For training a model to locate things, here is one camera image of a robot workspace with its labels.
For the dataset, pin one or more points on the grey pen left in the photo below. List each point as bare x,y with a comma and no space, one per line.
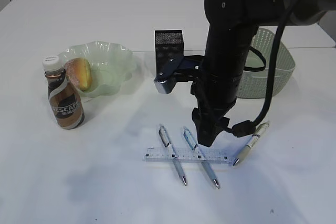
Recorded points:
166,140

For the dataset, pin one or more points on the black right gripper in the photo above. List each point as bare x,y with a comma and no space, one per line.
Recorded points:
229,37

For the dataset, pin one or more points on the blue grey pen middle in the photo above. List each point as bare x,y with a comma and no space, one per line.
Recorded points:
192,142

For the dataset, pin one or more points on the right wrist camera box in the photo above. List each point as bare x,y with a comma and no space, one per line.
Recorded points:
174,69

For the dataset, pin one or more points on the sugared bread roll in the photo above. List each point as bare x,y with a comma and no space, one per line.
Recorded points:
78,71

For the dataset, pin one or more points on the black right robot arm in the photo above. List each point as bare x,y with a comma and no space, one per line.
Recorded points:
279,13

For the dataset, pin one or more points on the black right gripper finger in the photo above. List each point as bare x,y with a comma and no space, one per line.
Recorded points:
207,132

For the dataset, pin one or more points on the black mesh pen holder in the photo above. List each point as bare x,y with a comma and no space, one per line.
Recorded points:
167,44

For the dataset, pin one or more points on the cream pen right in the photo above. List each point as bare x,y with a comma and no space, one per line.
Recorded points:
251,143

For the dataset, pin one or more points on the clear plastic ruler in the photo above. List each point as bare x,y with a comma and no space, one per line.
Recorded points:
161,154

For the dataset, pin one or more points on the Nescafe coffee bottle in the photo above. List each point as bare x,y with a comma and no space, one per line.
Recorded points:
63,97

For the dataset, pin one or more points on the green wavy glass plate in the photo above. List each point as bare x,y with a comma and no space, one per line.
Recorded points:
111,65

